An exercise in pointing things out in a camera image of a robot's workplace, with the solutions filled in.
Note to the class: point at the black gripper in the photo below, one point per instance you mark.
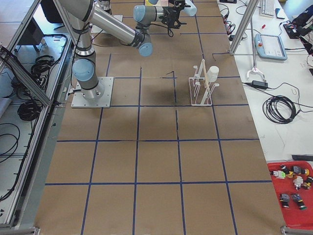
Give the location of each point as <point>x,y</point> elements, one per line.
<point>168,11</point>

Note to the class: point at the light blue cup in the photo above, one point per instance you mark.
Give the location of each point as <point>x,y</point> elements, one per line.
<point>190,9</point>

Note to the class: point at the white ikea cup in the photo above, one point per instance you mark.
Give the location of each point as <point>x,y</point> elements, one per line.
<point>212,73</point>

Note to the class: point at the pink cup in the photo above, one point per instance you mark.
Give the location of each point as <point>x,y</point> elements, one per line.
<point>163,3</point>

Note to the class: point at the yellow cup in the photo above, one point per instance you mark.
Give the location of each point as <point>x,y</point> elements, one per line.
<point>147,3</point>

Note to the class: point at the white keyboard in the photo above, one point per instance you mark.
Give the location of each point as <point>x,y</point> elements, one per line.
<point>267,8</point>

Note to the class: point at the black power adapter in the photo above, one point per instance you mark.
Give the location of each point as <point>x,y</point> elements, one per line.
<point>260,85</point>

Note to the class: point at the red parts bin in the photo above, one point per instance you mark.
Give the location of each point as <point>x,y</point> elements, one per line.
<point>293,183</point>

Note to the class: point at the white wire cup rack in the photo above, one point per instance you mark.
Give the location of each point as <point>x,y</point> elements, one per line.
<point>200,88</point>

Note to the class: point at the aluminium frame post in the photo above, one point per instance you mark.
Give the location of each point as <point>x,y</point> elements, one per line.
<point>243,25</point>

